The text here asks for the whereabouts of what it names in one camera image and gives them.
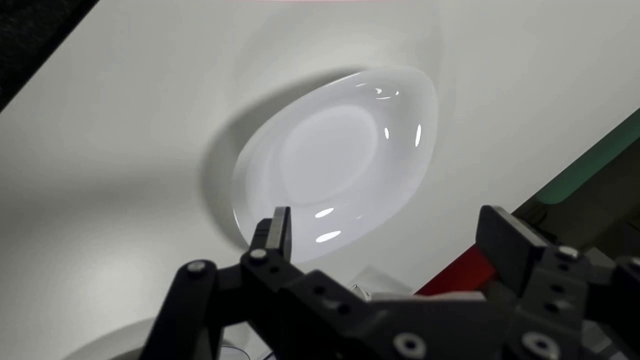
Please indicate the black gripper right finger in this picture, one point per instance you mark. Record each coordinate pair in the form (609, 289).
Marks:
(511, 247)

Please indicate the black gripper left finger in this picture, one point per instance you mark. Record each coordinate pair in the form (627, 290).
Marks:
(277, 233)

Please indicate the white bowl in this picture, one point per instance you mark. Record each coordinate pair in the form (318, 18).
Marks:
(332, 160)

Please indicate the red chair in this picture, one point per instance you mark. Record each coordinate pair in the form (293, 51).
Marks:
(460, 273)

